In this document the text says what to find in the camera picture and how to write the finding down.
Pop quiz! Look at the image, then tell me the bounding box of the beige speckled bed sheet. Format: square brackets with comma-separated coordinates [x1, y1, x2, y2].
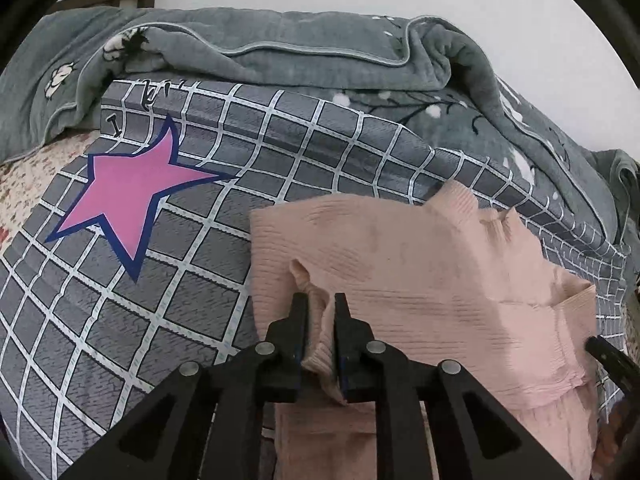
[0, 130, 102, 257]

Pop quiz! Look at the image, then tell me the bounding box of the grey checked star-print duvet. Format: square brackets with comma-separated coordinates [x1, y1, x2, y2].
[0, 80, 632, 480]

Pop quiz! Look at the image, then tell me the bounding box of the grey floral blanket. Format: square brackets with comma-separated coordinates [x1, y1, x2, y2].
[0, 7, 640, 242]

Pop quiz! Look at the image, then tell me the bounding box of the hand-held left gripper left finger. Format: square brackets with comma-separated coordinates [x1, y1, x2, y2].
[60, 293, 309, 480]

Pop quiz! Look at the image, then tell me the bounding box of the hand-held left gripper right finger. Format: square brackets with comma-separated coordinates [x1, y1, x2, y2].
[334, 293, 576, 480]

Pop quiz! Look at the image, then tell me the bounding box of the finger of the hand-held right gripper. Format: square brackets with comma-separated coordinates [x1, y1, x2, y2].
[584, 335, 639, 394]

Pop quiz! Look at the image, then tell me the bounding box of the pink knitted sweater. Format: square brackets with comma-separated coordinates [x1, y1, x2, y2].
[248, 180, 599, 480]

